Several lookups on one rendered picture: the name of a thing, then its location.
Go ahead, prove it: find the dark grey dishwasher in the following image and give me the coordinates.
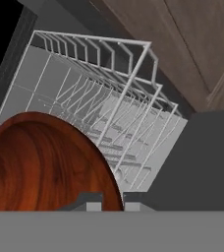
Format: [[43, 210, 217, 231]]
[[0, 0, 196, 193]]

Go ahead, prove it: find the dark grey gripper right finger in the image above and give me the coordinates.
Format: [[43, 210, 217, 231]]
[[123, 192, 158, 213]]

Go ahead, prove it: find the white wire dishwasher rack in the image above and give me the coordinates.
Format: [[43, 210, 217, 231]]
[[0, 30, 184, 193]]

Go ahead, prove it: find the brown wooden cupboard run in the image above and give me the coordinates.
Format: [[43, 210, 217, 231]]
[[89, 0, 224, 112]]

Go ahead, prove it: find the brown wooden bowl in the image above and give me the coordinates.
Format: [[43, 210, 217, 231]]
[[0, 111, 124, 213]]

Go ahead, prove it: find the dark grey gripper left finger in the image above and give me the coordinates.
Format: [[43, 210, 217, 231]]
[[56, 192, 104, 213]]

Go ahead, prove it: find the dark grey dishwasher door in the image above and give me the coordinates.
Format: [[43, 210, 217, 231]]
[[146, 109, 224, 213]]

